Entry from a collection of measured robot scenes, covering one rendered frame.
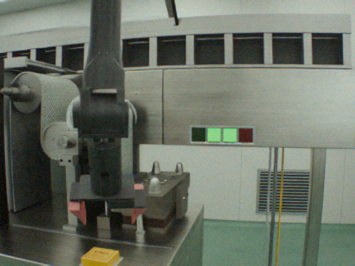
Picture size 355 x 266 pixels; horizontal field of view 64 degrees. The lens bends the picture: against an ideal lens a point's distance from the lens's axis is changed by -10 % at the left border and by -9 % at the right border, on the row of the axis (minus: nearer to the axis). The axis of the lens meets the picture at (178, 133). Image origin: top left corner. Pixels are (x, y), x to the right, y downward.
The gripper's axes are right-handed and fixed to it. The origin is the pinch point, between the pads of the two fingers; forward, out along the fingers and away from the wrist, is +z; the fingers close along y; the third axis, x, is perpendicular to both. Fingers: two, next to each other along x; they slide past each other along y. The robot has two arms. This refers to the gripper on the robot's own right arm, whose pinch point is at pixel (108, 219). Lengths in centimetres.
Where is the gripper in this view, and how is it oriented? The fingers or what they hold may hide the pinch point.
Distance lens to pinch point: 64.6
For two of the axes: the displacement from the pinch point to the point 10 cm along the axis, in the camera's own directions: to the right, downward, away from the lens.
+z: -1.0, 8.4, 5.3
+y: -9.8, 0.0, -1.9
